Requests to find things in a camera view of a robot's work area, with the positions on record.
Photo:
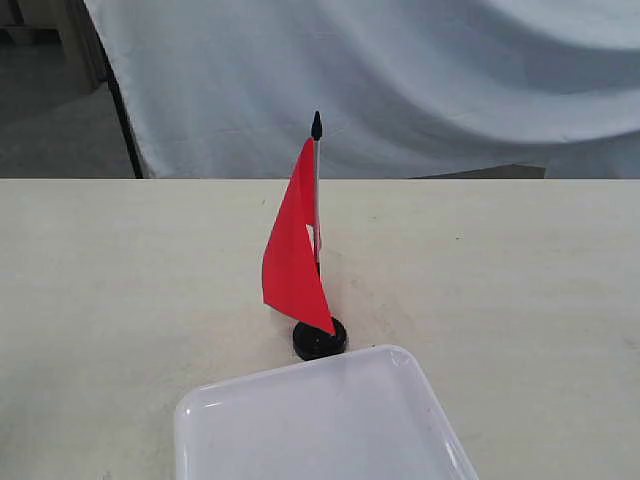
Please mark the red flag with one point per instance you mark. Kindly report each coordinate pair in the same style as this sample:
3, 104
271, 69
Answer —
291, 279

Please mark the black plastic rounded device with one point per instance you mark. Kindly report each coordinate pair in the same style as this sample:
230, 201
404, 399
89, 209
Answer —
310, 343

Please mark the white plastic tray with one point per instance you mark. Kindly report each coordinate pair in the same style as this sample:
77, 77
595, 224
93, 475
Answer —
366, 414

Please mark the white backdrop cloth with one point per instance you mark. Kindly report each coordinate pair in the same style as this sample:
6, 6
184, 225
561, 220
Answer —
228, 89

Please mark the black backdrop stand pole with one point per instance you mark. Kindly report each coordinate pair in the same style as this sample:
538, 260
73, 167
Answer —
123, 118

